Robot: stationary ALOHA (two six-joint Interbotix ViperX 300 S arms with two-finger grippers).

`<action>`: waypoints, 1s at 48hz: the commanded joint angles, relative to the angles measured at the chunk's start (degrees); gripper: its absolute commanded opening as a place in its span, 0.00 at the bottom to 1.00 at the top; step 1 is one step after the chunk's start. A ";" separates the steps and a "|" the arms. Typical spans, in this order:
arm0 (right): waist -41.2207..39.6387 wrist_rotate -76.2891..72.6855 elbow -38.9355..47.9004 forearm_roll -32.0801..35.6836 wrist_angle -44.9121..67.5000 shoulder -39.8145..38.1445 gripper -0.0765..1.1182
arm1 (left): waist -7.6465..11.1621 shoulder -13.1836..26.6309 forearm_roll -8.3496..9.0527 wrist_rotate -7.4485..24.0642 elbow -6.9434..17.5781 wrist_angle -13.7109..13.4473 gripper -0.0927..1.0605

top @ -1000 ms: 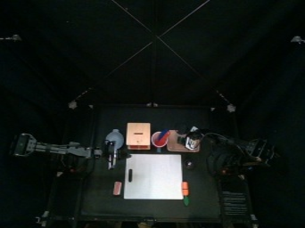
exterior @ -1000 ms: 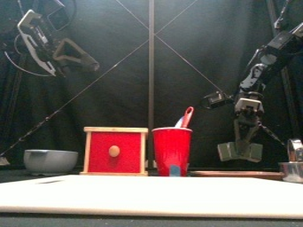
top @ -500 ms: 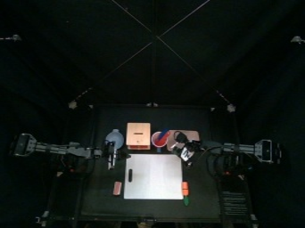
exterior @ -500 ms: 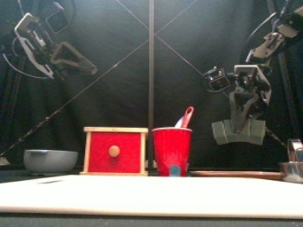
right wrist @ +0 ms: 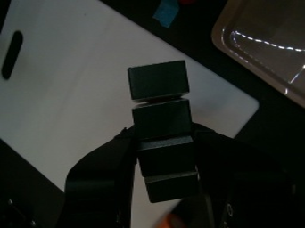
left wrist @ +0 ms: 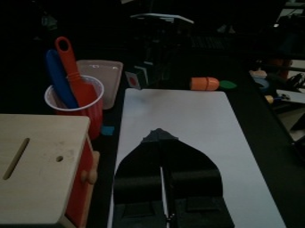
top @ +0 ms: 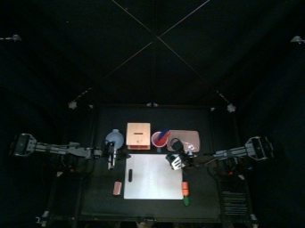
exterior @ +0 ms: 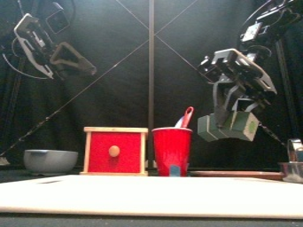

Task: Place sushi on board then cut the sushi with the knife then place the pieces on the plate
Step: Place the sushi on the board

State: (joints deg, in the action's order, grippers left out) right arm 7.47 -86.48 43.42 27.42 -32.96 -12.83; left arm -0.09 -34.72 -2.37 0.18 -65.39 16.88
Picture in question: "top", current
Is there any white cutting board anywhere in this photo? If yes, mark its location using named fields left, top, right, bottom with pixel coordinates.
left=123, top=152, right=185, bottom=200

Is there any brown wooden plate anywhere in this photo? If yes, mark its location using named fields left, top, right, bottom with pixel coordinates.
left=166, top=129, right=202, bottom=153

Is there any pale grey-blue bowl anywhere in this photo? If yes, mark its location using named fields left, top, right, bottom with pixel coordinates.
left=104, top=128, right=126, bottom=147

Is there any red plastic cup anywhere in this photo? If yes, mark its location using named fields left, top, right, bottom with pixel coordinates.
left=150, top=131, right=171, bottom=149

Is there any orange toy carrot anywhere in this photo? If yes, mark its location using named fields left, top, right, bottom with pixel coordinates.
left=181, top=181, right=191, bottom=208

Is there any wooden box with red face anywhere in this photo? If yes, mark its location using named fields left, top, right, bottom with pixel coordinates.
left=126, top=122, right=153, bottom=151

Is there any white text label sticker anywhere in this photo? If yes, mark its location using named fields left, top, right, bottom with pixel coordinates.
left=221, top=190, right=248, bottom=218

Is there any toy knife red blue handle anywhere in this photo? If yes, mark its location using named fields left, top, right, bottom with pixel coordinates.
left=158, top=128, right=171, bottom=141

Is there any grey frame corner bracket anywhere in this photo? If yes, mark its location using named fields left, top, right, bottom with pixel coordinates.
left=0, top=34, right=23, bottom=42
left=289, top=35, right=305, bottom=45

